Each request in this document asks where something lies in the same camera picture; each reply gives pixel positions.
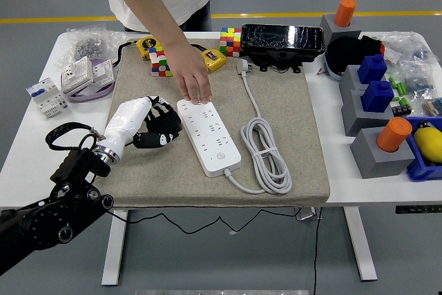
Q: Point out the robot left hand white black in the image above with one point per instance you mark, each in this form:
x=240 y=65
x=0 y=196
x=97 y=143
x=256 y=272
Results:
x=126 y=119

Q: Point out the person's right hand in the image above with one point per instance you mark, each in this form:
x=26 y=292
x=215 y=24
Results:
x=191 y=74

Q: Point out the black power adapter plug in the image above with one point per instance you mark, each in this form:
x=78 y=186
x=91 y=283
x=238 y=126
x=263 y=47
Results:
x=174 y=123

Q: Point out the white power strip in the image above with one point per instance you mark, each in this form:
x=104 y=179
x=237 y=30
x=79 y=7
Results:
x=207 y=143

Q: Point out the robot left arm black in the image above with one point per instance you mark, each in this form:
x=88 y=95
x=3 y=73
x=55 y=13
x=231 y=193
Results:
x=76 y=167

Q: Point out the person's right forearm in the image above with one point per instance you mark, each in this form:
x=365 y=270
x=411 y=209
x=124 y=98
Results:
x=155 y=8

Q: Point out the yellow tape measure square label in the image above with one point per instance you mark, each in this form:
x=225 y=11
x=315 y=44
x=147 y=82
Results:
x=215 y=60

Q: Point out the colourful puzzle cube twisted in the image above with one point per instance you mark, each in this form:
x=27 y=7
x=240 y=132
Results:
x=157 y=63

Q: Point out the colourful puzzle cube tall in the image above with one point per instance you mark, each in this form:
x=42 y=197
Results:
x=230 y=43

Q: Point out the yellow tape measure round label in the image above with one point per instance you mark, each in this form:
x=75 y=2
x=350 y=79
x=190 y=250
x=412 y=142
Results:
x=146 y=44

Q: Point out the grey-brown mat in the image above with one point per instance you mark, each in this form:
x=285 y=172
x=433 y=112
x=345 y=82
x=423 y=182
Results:
x=145 y=177

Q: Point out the plastic bag of metal nuts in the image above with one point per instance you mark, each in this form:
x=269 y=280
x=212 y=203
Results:
x=88 y=48

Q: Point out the white blue circuit breaker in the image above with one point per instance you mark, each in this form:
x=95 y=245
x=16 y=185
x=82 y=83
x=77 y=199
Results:
x=46 y=96

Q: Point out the black cracked glossy device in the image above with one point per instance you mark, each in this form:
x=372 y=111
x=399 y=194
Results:
x=276 y=37

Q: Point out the white table leg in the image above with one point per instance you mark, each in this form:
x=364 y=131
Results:
x=114 y=250
x=360 y=246

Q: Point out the grey block with hole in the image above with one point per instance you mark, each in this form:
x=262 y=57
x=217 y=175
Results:
x=348 y=81
x=355 y=119
x=373 y=163
x=328 y=25

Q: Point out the black cloth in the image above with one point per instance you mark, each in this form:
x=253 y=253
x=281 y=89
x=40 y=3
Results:
x=345 y=51

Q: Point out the orange cylinder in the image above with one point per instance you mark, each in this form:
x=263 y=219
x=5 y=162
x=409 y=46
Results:
x=345 y=11
x=393 y=134

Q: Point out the blue block with knob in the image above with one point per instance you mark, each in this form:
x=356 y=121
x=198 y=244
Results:
x=377 y=96
x=372 y=68

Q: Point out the small black component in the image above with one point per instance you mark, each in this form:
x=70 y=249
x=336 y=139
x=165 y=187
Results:
x=402 y=110

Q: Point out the clear plastic parts bag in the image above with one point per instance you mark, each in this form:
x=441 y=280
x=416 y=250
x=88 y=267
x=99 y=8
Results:
x=404 y=48

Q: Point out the clear bag blue parts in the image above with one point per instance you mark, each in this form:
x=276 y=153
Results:
x=418 y=82

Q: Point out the clear bag brown parts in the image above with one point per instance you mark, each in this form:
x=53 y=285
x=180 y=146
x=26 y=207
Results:
x=433 y=106

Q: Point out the blue plastic bin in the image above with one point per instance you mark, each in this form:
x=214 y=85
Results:
x=419 y=170

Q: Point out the yellow rounded object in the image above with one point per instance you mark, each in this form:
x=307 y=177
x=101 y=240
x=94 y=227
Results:
x=430 y=143

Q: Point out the black table control panel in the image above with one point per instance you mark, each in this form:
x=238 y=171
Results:
x=418 y=209

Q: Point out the white switch panel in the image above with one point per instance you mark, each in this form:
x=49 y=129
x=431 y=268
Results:
x=103 y=70

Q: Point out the white wall socket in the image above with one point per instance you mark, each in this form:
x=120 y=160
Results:
x=76 y=74

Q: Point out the silver under-table bracket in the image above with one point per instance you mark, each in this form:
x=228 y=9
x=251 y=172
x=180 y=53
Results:
x=305 y=215

